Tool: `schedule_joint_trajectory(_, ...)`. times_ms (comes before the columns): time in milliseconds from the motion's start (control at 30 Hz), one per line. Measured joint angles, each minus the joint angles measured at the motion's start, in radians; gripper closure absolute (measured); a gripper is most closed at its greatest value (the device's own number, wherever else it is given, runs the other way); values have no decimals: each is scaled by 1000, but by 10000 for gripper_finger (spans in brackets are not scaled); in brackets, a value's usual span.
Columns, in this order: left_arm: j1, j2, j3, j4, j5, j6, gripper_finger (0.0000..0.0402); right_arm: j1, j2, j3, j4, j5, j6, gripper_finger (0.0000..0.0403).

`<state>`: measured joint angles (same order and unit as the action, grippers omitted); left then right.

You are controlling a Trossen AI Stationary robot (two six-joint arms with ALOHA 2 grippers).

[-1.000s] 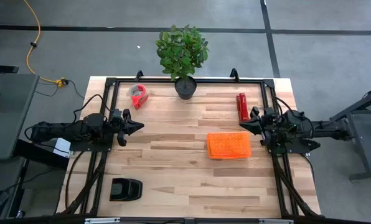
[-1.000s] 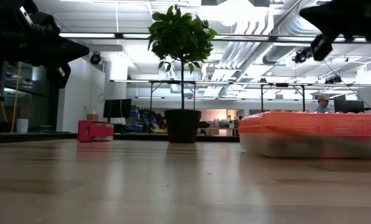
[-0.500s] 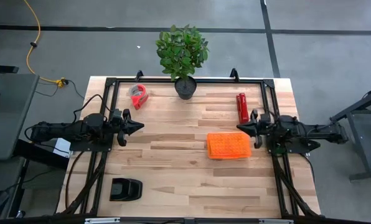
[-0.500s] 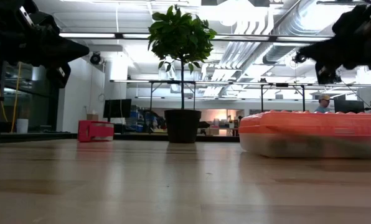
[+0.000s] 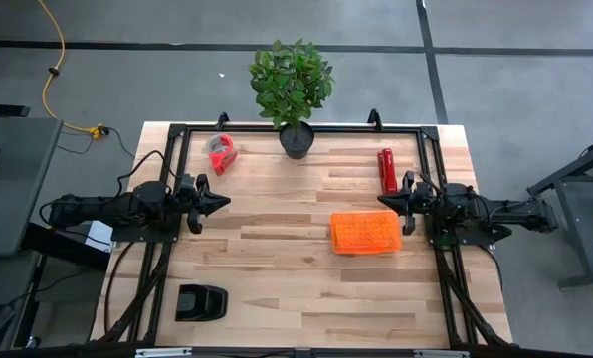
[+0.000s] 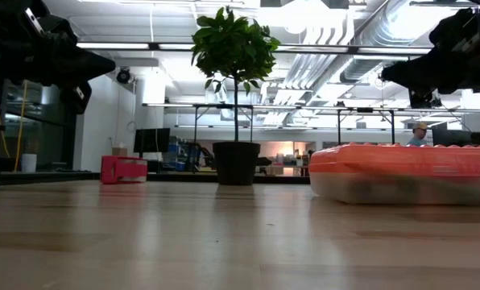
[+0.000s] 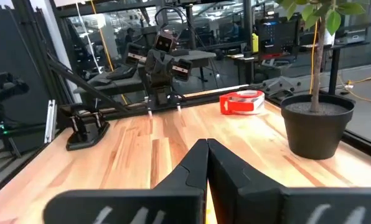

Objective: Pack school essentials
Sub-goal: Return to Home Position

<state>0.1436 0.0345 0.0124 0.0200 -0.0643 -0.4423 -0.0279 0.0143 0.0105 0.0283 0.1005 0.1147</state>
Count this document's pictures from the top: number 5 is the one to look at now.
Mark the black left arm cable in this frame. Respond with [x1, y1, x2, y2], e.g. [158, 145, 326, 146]
[114, 148, 181, 196]

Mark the grey metal stand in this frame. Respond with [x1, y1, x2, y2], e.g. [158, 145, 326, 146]
[527, 136, 593, 290]

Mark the white box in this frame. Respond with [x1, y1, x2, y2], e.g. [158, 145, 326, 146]
[85, 218, 116, 253]

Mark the grey side table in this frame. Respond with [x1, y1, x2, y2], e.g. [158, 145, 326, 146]
[0, 116, 64, 258]

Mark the orange lid clear pencil case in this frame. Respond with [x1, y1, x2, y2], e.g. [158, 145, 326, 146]
[329, 209, 403, 256]

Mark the flat black bar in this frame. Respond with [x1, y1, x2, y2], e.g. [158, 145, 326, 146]
[0, 102, 32, 119]

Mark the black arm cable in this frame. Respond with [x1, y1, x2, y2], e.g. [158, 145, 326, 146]
[418, 168, 450, 193]
[114, 148, 181, 196]

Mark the black aluminium table frame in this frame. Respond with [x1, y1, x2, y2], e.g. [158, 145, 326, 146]
[90, 108, 514, 349]

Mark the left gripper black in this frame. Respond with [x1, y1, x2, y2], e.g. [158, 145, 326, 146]
[174, 173, 232, 235]

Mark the black cable bundle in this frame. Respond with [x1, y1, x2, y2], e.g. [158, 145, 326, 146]
[433, 246, 511, 347]
[90, 241, 173, 345]

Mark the black plastic holder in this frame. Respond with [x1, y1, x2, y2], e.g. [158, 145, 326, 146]
[174, 283, 229, 323]

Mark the thin black floor cable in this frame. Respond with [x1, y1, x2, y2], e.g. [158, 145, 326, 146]
[105, 126, 136, 160]

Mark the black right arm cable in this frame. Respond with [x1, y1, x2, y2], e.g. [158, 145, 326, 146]
[418, 168, 450, 193]

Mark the red tape dispenser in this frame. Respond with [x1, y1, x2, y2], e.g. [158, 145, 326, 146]
[205, 133, 239, 177]

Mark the silver metal bracket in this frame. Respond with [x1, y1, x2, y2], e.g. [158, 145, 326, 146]
[413, 349, 472, 358]
[134, 347, 193, 358]

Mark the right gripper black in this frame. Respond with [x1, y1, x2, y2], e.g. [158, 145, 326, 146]
[377, 171, 435, 238]

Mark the yellow extension cable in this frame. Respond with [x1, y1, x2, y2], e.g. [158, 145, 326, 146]
[37, 0, 109, 141]

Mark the green potted plant black pot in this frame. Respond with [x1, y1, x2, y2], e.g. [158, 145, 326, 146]
[248, 38, 336, 160]

